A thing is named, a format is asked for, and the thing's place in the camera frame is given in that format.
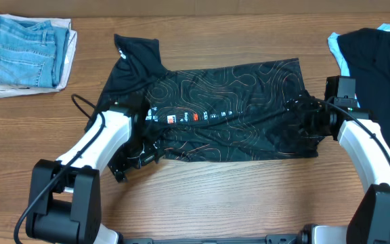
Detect black cycling jersey orange lines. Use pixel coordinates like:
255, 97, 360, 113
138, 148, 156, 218
97, 35, 320, 162

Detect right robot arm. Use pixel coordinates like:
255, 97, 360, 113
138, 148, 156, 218
286, 76, 390, 244

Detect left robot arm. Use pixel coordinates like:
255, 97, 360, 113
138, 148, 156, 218
14, 94, 163, 244

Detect light blue t-shirt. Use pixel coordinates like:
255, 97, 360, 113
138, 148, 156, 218
328, 28, 390, 113

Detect plain black t-shirt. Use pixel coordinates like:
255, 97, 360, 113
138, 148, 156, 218
338, 28, 390, 148

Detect folded blue jeans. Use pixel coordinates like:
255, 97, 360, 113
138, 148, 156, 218
0, 16, 70, 88

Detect folded white cloth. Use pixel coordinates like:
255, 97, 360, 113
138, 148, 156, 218
0, 14, 77, 98

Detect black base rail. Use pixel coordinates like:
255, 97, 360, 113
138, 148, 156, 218
118, 234, 299, 244

